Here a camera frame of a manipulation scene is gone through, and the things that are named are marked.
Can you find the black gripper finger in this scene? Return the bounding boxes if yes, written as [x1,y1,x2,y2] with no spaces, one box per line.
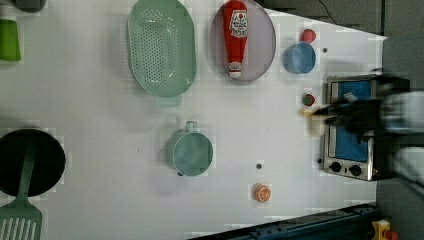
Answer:
[313,104,343,116]
[325,116,345,126]

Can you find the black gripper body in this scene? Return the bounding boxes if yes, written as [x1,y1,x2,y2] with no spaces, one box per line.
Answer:
[339,99,381,134]

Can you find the peeled toy banana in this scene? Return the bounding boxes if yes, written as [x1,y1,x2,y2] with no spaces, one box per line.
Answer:
[298,108,328,137]

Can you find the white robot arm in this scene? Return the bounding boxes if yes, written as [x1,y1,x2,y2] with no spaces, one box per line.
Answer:
[307,92,423,192]

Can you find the silver black toaster oven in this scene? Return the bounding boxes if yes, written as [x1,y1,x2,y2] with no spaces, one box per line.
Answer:
[323,75,410,181]

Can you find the grey round plate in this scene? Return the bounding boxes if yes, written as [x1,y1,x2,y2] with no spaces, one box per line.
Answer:
[210,0,276,81]

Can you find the toy orange slice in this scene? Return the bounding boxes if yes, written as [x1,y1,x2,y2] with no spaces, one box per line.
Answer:
[255,184,271,203]

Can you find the red toy ketchup bottle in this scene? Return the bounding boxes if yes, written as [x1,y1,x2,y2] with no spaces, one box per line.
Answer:
[223,0,248,79]

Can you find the mint green colander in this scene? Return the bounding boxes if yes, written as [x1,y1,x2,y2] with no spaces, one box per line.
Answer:
[127,0,197,107]

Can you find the black frying pan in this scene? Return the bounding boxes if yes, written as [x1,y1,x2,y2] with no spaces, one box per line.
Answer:
[0,129,66,197]

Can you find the dark grey bowl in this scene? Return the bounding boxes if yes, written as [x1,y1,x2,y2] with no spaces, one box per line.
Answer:
[14,0,47,13]

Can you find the green slotted spatula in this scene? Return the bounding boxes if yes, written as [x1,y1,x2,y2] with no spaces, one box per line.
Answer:
[0,137,42,240]

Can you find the green cup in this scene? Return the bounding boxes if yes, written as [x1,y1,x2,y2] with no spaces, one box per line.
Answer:
[0,19,21,62]

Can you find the blue metal frame rail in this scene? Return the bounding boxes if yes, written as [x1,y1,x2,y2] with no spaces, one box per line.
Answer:
[191,204,382,240]

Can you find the teal mug with handle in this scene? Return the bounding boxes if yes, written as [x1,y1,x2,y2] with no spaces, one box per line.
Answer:
[165,121,214,177]

